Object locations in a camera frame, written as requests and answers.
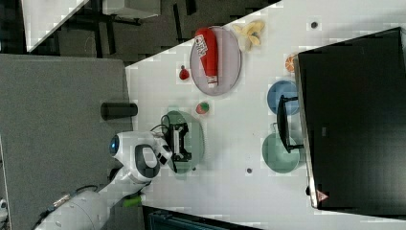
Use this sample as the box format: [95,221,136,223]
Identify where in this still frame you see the blue plastic cup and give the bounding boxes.
[267,80,299,115]

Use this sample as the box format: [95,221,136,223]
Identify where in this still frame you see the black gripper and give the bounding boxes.
[166,123,192,162]

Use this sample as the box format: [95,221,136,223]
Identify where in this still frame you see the green oval plastic strainer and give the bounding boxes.
[161,110,205,174]

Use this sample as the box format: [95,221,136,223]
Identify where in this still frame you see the blue metal frame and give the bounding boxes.
[142,205,257,230]

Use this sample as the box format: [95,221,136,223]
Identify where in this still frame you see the orange half toy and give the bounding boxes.
[284,55,296,73]

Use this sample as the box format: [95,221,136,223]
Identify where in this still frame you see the black cylinder upper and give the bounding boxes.
[101,103,138,121]

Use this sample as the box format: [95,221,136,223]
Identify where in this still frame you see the white side table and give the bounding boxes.
[21,0,89,53]

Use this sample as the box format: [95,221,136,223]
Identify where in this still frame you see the red ketchup bottle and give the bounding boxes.
[194,28,218,88]

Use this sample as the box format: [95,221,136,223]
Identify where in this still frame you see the toy strawberry with green top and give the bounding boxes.
[179,65,190,81]

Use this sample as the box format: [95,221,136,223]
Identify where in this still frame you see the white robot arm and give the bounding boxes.
[32,123,190,230]

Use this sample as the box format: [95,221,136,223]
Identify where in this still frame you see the red toy fruit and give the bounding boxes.
[195,102,210,114]

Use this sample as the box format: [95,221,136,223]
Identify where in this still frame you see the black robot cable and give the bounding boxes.
[149,114,173,133]

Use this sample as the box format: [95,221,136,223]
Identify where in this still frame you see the yellow banana toy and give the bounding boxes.
[232,20,265,52]

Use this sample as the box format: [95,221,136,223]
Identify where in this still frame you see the grey round plate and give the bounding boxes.
[190,27,241,96]

